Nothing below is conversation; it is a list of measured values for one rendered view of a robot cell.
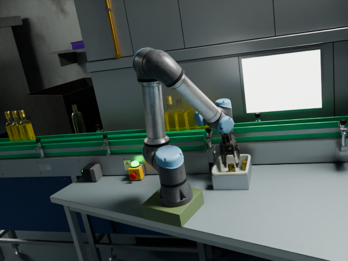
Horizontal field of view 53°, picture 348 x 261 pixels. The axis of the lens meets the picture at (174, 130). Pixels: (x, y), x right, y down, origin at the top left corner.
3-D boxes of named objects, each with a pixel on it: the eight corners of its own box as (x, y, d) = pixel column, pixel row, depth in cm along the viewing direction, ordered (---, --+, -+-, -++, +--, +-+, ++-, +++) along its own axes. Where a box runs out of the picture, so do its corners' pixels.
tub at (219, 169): (252, 168, 187) (250, 153, 184) (249, 189, 167) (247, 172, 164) (219, 169, 192) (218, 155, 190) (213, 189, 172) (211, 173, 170)
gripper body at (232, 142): (219, 156, 175) (216, 133, 171) (222, 149, 183) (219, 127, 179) (235, 156, 173) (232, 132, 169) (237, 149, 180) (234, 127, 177)
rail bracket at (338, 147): (345, 155, 178) (345, 112, 172) (351, 169, 163) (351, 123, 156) (335, 155, 180) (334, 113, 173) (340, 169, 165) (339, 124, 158)
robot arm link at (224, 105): (210, 101, 172) (225, 97, 175) (213, 122, 175) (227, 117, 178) (218, 103, 165) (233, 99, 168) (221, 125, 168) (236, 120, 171)
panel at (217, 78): (324, 108, 192) (322, 45, 182) (324, 110, 189) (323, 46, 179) (168, 119, 220) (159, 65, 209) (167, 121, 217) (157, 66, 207)
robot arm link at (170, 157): (166, 188, 146) (160, 159, 141) (154, 176, 157) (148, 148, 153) (191, 178, 150) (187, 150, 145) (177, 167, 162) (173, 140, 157)
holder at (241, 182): (252, 165, 192) (251, 151, 190) (248, 189, 167) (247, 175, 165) (221, 165, 197) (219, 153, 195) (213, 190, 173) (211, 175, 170)
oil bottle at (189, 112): (201, 139, 205) (196, 104, 199) (199, 143, 200) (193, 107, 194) (191, 140, 207) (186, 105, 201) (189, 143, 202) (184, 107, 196)
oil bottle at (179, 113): (191, 140, 207) (185, 105, 200) (188, 144, 202) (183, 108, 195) (182, 141, 208) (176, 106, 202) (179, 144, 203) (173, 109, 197)
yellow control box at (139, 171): (145, 175, 202) (143, 163, 200) (141, 181, 195) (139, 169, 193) (134, 175, 204) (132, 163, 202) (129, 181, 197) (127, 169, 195)
